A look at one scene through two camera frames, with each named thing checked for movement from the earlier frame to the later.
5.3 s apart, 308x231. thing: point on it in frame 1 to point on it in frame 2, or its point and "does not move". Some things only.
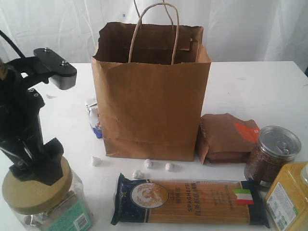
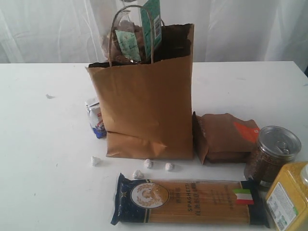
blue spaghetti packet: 188,201 does not move
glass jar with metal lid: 275,147 does not move
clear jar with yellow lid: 62,206 to 122,43
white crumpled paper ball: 169,167 does not move
